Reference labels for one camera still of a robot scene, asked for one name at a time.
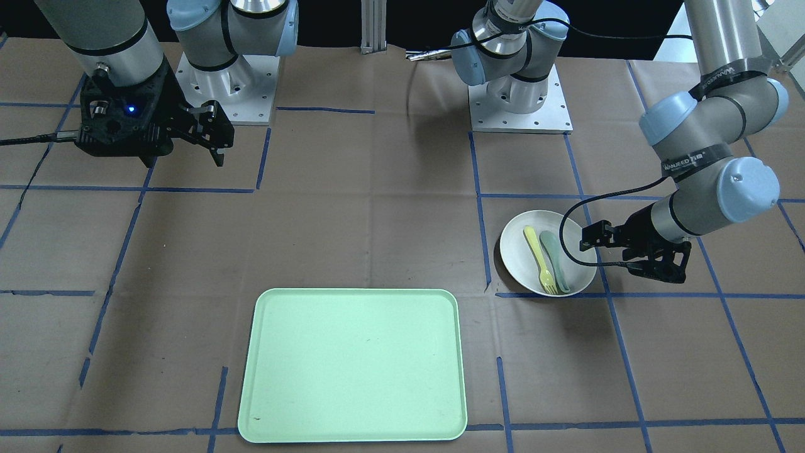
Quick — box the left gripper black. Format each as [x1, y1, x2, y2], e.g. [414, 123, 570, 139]
[580, 204, 692, 282]

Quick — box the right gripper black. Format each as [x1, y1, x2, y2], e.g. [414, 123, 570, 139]
[75, 59, 234, 167]

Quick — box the grey-green plastic spoon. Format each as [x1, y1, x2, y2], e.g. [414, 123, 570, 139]
[538, 230, 571, 294]

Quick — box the white round plate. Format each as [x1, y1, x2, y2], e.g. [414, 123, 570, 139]
[499, 210, 597, 296]

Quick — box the yellow plastic fork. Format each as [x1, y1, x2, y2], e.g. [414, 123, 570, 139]
[523, 225, 559, 295]

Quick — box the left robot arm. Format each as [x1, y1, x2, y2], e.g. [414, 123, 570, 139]
[448, 1, 789, 284]

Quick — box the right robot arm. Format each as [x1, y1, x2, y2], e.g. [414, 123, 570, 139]
[36, 1, 299, 167]

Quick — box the brown paper table cover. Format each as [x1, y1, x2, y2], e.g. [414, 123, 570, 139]
[1, 48, 804, 452]

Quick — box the light green tray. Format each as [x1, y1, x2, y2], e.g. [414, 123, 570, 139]
[238, 288, 468, 444]

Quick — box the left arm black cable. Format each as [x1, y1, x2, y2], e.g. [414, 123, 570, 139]
[415, 18, 692, 270]

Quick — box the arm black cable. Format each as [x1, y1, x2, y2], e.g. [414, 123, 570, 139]
[0, 130, 79, 147]
[415, 18, 692, 270]

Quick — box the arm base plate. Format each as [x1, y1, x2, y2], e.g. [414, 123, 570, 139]
[175, 54, 282, 126]
[469, 65, 574, 134]

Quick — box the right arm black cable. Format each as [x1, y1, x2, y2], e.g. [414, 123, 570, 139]
[0, 130, 79, 147]

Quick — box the aluminium frame post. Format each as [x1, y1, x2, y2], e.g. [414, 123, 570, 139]
[360, 0, 387, 55]

